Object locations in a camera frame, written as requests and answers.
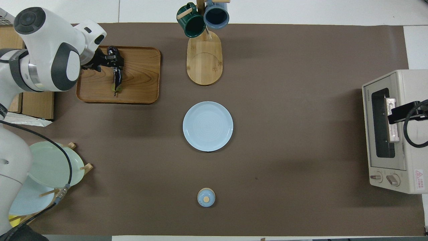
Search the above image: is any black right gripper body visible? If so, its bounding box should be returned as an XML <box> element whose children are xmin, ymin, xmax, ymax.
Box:
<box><xmin>403</xmin><ymin>99</ymin><xmax>428</xmax><ymax>122</ymax></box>

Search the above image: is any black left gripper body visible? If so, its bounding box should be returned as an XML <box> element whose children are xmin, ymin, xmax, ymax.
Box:
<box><xmin>82</xmin><ymin>48</ymin><xmax>116</xmax><ymax>73</ymax></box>

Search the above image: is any dark purple eggplant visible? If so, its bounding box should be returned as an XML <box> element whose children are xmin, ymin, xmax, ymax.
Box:
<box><xmin>107</xmin><ymin>46</ymin><xmax>124</xmax><ymax>97</ymax></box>

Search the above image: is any glass oven door with handle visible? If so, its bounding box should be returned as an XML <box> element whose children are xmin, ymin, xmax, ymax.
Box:
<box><xmin>362</xmin><ymin>74</ymin><xmax>409</xmax><ymax>172</ymax></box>

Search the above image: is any light blue serving plate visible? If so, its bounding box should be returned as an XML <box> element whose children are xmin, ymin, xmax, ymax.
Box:
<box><xmin>183</xmin><ymin>101</ymin><xmax>234</xmax><ymax>152</ymax></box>

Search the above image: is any cream toaster oven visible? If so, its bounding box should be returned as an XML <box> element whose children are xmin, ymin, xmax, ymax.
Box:
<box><xmin>362</xmin><ymin>69</ymin><xmax>428</xmax><ymax>194</ymax></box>

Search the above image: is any wooden tray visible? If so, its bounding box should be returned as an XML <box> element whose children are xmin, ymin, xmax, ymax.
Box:
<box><xmin>76</xmin><ymin>46</ymin><xmax>162</xmax><ymax>104</ymax></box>

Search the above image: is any dark green mug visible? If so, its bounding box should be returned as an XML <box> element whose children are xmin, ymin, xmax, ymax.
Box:
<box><xmin>177</xmin><ymin>3</ymin><xmax>206</xmax><ymax>38</ymax></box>

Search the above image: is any wooden mug tree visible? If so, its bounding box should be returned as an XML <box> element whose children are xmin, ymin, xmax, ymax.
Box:
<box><xmin>177</xmin><ymin>0</ymin><xmax>231</xmax><ymax>86</ymax></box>

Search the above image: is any white patterned cloth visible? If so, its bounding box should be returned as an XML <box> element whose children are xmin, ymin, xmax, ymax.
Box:
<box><xmin>3</xmin><ymin>112</ymin><xmax>53</xmax><ymax>128</ymax></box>

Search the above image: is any blue mug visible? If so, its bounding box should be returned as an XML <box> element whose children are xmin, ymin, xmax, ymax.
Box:
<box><xmin>203</xmin><ymin>0</ymin><xmax>230</xmax><ymax>29</ymax></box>

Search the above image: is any wooden plate rack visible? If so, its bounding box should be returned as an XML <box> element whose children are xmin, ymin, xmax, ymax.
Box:
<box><xmin>13</xmin><ymin>142</ymin><xmax>94</xmax><ymax>229</ymax></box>

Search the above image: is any mint green plate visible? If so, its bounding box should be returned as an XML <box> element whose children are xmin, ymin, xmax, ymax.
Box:
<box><xmin>28</xmin><ymin>141</ymin><xmax>85</xmax><ymax>188</ymax></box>

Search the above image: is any brown table mat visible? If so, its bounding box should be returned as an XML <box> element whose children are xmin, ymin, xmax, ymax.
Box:
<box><xmin>13</xmin><ymin>23</ymin><xmax>423</xmax><ymax>236</ymax></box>

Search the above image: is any light blue racked plate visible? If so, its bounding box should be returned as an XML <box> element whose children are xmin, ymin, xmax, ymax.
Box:
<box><xmin>8</xmin><ymin>176</ymin><xmax>56</xmax><ymax>216</ymax></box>

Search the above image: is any yellow plate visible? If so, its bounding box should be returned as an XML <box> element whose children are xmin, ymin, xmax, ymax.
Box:
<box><xmin>8</xmin><ymin>214</ymin><xmax>24</xmax><ymax>229</ymax></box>

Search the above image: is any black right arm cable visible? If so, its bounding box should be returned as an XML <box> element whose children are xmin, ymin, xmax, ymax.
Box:
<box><xmin>403</xmin><ymin>99</ymin><xmax>428</xmax><ymax>149</ymax></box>

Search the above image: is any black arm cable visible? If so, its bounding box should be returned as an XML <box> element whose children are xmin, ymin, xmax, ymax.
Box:
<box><xmin>0</xmin><ymin>120</ymin><xmax>73</xmax><ymax>241</ymax></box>
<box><xmin>403</xmin><ymin>99</ymin><xmax>428</xmax><ymax>149</ymax></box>

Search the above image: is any black wire basket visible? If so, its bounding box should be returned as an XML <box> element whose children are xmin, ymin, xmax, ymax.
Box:
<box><xmin>0</xmin><ymin>8</ymin><xmax>17</xmax><ymax>28</ymax></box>

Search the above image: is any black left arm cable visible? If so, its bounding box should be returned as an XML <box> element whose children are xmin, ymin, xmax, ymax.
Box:
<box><xmin>0</xmin><ymin>120</ymin><xmax>73</xmax><ymax>241</ymax></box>

